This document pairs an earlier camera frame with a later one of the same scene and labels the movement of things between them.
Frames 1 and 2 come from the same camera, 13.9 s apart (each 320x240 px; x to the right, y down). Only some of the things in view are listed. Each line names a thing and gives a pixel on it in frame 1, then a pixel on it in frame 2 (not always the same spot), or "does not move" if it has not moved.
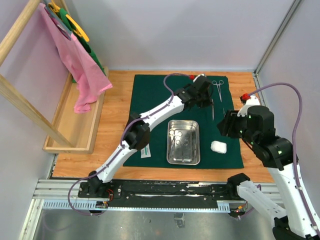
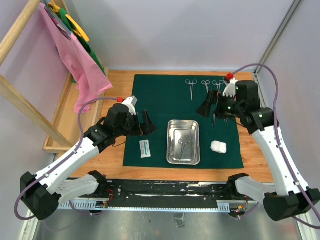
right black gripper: x=226 y=125 to x=212 y=97
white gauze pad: x=218 y=147 does not move
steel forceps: x=221 y=82 does not move
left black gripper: x=208 y=101 to x=147 y=128
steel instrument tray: x=183 y=142 does not move
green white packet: x=145 y=152 does not move
